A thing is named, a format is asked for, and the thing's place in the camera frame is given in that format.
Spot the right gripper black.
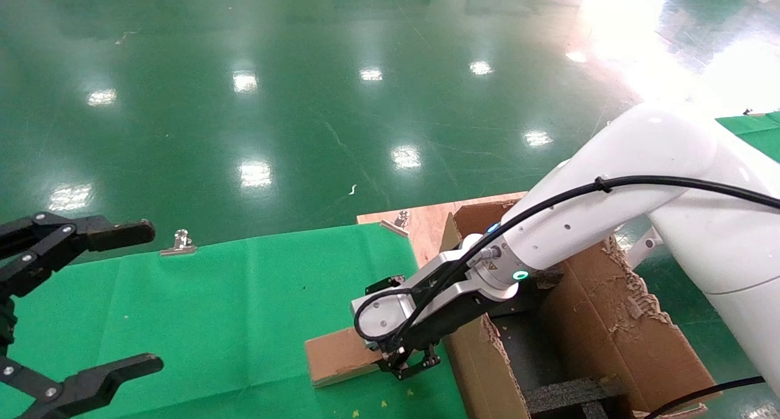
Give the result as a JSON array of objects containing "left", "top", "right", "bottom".
[{"left": 364, "top": 275, "right": 489, "bottom": 381}]

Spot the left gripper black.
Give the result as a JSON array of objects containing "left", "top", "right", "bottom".
[{"left": 0, "top": 212, "right": 165, "bottom": 419}]

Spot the small cardboard box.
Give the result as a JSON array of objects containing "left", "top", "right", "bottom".
[{"left": 304, "top": 326, "right": 394, "bottom": 389}]

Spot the large open cardboard carton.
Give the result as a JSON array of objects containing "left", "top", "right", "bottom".
[{"left": 441, "top": 199, "right": 723, "bottom": 419}]

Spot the large green table cloth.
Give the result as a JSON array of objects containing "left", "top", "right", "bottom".
[{"left": 0, "top": 223, "right": 470, "bottom": 419}]

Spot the black foam insert strip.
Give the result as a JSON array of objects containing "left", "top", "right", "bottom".
[{"left": 524, "top": 376, "right": 629, "bottom": 419}]

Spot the white table leg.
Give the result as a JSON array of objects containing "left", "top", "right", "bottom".
[{"left": 615, "top": 223, "right": 666, "bottom": 272}]

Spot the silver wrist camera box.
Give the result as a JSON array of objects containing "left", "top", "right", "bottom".
[{"left": 350, "top": 287, "right": 425, "bottom": 351}]

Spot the silver camera mounting bracket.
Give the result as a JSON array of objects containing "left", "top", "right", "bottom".
[{"left": 402, "top": 233, "right": 508, "bottom": 305}]

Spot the black camera cable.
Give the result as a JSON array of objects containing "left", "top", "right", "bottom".
[{"left": 353, "top": 175, "right": 780, "bottom": 354}]

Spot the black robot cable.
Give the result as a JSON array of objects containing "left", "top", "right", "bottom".
[{"left": 645, "top": 376, "right": 766, "bottom": 419}]

